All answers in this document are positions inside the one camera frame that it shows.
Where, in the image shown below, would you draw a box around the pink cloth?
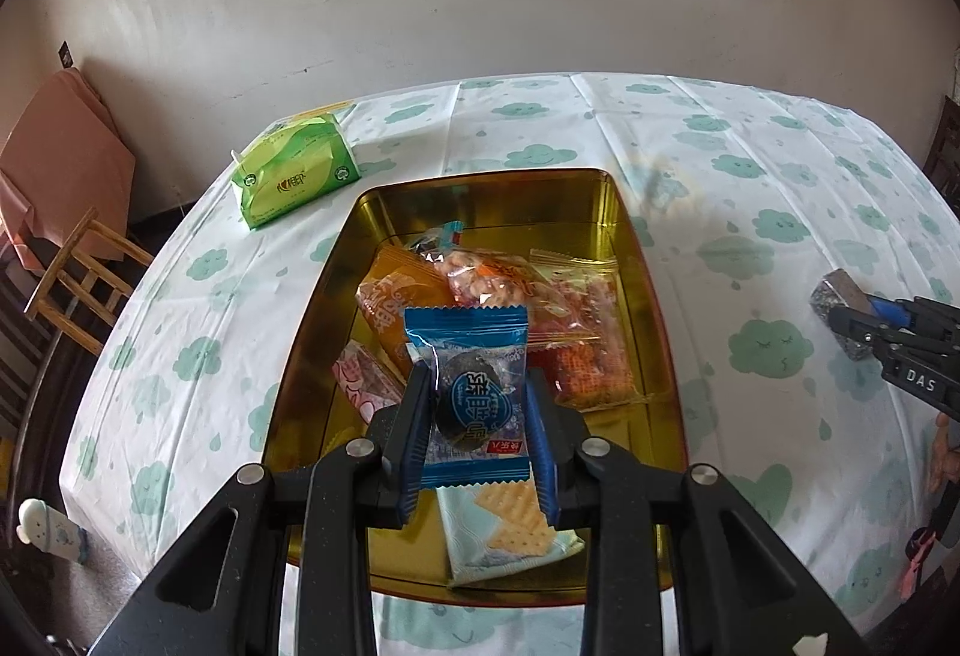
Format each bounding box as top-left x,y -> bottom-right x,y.
0,67 -> 137,275

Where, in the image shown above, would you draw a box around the orange snack packet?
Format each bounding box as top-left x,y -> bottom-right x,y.
355,247 -> 458,365

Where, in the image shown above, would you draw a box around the light wooden chair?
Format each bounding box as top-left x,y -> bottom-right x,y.
24,208 -> 155,357

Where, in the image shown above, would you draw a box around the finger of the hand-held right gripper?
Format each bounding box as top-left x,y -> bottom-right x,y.
827,305 -> 897,361
866,296 -> 920,331

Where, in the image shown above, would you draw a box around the silver snack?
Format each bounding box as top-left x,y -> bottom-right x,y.
808,268 -> 875,361

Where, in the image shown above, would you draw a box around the blue candy packet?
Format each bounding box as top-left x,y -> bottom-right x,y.
403,305 -> 532,492

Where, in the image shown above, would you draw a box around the gold tin box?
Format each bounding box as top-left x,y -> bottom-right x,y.
259,168 -> 689,608

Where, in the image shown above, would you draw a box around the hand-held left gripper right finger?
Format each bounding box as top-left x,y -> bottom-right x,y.
527,366 -> 871,656

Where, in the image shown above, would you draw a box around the clear peanut snack packet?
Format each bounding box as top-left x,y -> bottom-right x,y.
405,221 -> 560,312

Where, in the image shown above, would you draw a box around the light blue cracker packet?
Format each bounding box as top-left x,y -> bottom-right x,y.
437,480 -> 586,588

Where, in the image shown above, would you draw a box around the cloud-printed tablecloth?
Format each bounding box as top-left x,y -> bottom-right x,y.
60,73 -> 960,656

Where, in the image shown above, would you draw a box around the clear red snack packets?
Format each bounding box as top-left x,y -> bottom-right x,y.
525,249 -> 653,411

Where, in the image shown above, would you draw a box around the green tissue pack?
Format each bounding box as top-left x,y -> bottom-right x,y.
230,111 -> 362,231

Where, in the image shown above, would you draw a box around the pink patterned snack packet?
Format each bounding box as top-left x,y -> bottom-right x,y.
332,339 -> 406,425

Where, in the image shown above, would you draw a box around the dark wooden furniture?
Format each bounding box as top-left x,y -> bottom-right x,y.
0,236 -> 83,499

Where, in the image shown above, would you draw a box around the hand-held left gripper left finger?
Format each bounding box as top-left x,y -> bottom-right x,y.
90,367 -> 434,656

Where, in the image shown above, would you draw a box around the person's right hand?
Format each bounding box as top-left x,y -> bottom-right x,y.
928,412 -> 960,496

